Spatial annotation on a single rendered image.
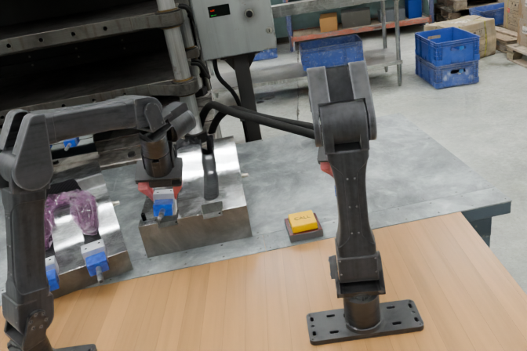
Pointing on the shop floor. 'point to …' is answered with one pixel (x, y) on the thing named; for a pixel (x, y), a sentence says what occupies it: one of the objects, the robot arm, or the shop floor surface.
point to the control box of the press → (231, 19)
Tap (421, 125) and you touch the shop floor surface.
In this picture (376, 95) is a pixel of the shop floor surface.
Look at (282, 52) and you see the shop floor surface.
